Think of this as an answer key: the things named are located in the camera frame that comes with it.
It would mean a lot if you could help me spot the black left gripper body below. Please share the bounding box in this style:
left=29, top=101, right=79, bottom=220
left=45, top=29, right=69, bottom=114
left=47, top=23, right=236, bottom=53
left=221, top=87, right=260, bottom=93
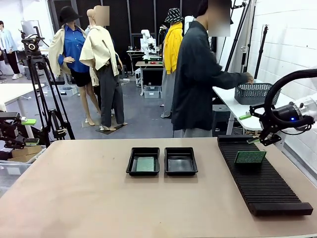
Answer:
left=0, top=112, right=28, bottom=149

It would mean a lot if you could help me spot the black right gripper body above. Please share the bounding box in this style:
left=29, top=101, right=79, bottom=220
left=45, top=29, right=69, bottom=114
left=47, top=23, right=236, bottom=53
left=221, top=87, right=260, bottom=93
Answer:
left=259, top=104, right=303, bottom=137

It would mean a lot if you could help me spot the green perforated circuit board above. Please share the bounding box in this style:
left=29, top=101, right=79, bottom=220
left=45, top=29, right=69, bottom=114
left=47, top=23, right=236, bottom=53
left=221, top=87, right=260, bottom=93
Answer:
left=234, top=150, right=267, bottom=165
left=135, top=156, right=156, bottom=172

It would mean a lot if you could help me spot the person's right forearm dark sleeve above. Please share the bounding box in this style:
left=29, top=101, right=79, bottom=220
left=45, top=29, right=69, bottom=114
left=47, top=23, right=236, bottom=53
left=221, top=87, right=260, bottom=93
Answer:
left=212, top=70, right=248, bottom=90

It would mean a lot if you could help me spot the black ESD tray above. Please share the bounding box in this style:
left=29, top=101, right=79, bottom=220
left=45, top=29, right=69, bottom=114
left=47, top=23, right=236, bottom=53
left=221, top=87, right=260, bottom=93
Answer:
left=164, top=147, right=199, bottom=177
left=125, top=147, right=161, bottom=177

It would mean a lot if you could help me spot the brown cardboard box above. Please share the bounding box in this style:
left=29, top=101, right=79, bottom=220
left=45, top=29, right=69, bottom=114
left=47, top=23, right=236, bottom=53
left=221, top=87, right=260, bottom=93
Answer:
left=11, top=145, right=43, bottom=163

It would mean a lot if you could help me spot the grey woven plastic basket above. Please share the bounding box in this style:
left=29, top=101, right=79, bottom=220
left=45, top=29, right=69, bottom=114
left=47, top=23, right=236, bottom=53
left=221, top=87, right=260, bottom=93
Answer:
left=234, top=82, right=282, bottom=106

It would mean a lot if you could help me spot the black stool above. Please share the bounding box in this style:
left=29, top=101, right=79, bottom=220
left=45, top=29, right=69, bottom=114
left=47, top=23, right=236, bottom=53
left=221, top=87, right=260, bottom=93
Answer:
left=212, top=104, right=232, bottom=137

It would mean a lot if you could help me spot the white side table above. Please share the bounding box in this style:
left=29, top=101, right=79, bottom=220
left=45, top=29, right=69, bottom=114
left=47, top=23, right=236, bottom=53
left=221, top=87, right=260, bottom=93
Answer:
left=212, top=79, right=294, bottom=136

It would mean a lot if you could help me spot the white round-cornered table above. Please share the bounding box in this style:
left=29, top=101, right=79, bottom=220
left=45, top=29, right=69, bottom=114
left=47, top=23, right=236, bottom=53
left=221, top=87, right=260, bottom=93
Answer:
left=0, top=83, right=48, bottom=114

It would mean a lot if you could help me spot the large clear plastic crate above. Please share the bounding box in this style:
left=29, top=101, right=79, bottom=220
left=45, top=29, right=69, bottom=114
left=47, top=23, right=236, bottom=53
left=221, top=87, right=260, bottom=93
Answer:
left=0, top=158, right=48, bottom=199

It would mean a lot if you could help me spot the black slotted PCB rack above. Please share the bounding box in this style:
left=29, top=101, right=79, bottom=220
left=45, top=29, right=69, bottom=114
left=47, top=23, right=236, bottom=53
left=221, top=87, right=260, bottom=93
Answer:
left=217, top=134, right=314, bottom=216

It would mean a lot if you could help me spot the white storage box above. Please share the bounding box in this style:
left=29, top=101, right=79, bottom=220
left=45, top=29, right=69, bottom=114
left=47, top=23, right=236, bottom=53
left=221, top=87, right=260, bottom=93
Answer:
left=59, top=86, right=79, bottom=97

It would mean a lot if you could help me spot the person in dark shirt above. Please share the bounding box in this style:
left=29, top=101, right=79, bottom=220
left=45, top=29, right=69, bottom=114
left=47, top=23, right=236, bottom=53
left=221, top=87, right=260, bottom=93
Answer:
left=171, top=0, right=248, bottom=138

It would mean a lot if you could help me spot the thin black pole stand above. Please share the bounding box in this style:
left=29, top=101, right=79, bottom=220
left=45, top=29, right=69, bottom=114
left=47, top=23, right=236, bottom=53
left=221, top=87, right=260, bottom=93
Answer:
left=254, top=24, right=270, bottom=80

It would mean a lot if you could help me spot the black light stand tripod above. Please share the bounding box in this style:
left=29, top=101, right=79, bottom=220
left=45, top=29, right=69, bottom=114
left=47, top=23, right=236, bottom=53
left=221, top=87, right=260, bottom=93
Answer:
left=223, top=0, right=256, bottom=80

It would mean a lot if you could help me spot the person in light blue shirt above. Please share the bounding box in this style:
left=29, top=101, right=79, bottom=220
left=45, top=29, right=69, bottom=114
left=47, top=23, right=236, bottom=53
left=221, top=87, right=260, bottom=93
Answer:
left=0, top=21, right=21, bottom=80

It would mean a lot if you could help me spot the mannequin with blue shirt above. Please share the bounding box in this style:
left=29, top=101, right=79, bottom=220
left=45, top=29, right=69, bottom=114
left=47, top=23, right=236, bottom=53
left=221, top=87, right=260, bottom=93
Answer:
left=48, top=6, right=101, bottom=127

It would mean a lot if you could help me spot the clear plastic storage bin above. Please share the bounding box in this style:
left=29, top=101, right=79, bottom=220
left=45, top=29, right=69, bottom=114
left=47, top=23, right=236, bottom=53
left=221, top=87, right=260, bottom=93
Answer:
left=143, top=85, right=163, bottom=99

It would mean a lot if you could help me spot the mannequin with yellow hoodie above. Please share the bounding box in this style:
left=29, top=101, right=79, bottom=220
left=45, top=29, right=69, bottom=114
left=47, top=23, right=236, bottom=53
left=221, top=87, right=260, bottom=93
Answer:
left=160, top=7, right=185, bottom=119

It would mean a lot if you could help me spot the mannequin with cream jacket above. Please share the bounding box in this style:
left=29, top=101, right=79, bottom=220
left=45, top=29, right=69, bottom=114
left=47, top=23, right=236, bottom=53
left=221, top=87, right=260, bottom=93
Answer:
left=79, top=4, right=129, bottom=135

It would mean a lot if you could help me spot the desk with black monitor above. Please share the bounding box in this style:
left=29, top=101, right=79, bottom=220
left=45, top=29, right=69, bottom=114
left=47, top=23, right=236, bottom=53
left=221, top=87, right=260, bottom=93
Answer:
left=135, top=60, right=164, bottom=96

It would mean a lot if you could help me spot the white back desk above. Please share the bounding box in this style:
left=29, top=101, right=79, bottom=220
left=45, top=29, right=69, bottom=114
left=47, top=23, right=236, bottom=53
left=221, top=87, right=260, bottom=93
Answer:
left=126, top=49, right=149, bottom=75

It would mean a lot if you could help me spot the black camera tripod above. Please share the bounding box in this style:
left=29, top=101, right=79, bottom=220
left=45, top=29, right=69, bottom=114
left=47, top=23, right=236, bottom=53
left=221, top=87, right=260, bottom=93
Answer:
left=26, top=54, right=76, bottom=147

